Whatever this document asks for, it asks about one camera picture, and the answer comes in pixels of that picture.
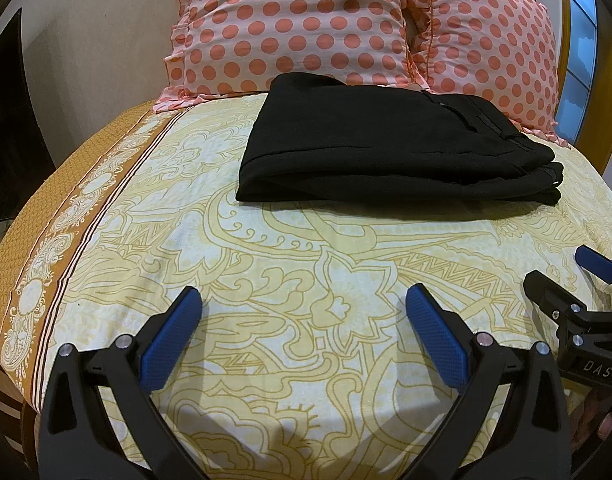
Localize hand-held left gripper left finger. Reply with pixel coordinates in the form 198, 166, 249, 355
41, 285, 207, 480

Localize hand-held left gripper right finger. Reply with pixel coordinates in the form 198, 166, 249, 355
405, 282, 571, 480

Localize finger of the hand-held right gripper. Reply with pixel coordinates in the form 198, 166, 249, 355
524, 269, 594, 348
574, 245, 612, 286

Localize black pants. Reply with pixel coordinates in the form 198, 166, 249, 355
236, 72, 564, 207

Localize person's right hand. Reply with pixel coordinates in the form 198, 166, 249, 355
568, 389, 612, 456

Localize yellow patterned bed sheet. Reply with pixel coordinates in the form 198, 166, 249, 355
0, 91, 612, 480

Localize wooden framed window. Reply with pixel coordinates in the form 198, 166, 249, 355
556, 0, 612, 176

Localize pink polka dot pillow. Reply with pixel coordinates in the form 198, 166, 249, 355
403, 0, 571, 148
153, 0, 427, 113

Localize dark wooden cabinet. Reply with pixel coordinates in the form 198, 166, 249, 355
0, 7, 57, 223

